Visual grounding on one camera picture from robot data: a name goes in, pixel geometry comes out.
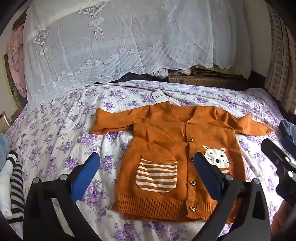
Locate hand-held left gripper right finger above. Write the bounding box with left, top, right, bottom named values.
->
left=194, top=152, right=270, bottom=241

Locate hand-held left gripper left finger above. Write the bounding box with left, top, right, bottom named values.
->
left=23, top=152, right=101, bottom=241

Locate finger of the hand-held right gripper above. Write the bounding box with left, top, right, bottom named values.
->
left=282, top=136, right=296, bottom=161
left=261, top=138, right=292, bottom=168

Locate orange knit cardigan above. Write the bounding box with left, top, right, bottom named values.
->
left=91, top=102, right=274, bottom=224

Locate person's right hand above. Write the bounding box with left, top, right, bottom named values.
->
left=270, top=199, right=296, bottom=241

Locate navy blue garment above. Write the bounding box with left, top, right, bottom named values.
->
left=279, top=120, right=296, bottom=140

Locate purple floral bed sheet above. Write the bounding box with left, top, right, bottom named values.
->
left=5, top=80, right=296, bottom=241

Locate black white striped garment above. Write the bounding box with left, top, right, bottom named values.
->
left=6, top=150, right=26, bottom=220

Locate brick pattern curtain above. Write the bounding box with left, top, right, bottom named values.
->
left=264, top=5, right=296, bottom=114

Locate light blue cloth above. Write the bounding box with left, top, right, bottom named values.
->
left=0, top=134, right=10, bottom=167

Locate wooden bedside cabinet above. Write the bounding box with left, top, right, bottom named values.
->
left=0, top=111, right=11, bottom=133

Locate dark cloth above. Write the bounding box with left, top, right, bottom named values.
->
left=95, top=72, right=148, bottom=85

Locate folded pink striped cloth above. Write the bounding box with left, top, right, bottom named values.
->
left=161, top=67, right=193, bottom=77

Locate pink floral cloth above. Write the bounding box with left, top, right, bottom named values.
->
left=7, top=24, right=27, bottom=98

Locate white lace cloth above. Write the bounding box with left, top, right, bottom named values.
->
left=23, top=0, right=252, bottom=102

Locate dark wooden bed frame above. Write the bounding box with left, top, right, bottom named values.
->
left=168, top=65, right=250, bottom=91

